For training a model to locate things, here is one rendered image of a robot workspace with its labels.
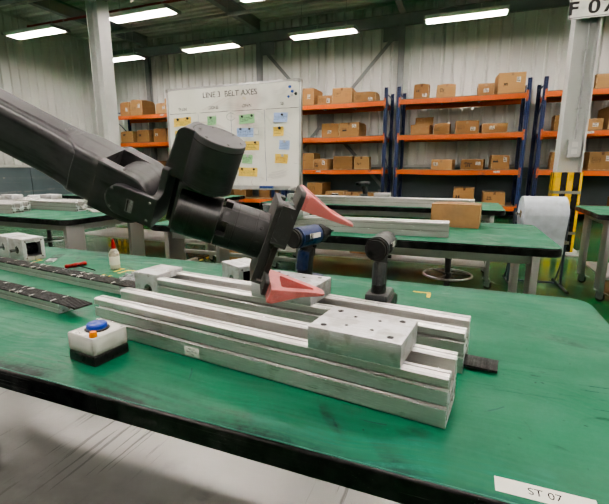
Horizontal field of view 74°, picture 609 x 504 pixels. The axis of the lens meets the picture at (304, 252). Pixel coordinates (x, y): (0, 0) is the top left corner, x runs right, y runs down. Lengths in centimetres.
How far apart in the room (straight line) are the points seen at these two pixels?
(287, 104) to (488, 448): 358
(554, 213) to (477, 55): 760
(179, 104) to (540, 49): 893
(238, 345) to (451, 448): 40
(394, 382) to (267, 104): 357
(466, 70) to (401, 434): 1103
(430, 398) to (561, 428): 20
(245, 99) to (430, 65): 795
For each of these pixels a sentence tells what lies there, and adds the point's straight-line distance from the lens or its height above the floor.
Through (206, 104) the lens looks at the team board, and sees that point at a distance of 439.
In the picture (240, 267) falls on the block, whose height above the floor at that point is 87.
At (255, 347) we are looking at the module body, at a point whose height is 84.
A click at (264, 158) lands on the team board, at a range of 403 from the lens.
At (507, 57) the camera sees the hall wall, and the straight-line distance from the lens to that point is 1155.
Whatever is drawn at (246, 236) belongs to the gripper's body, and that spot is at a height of 109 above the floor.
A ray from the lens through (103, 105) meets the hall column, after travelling 946.
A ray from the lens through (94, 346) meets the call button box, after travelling 91.
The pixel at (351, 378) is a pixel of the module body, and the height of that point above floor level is 83.
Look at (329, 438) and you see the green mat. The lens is 65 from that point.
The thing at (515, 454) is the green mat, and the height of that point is 78.
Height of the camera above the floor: 117
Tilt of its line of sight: 12 degrees down
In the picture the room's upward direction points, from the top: straight up
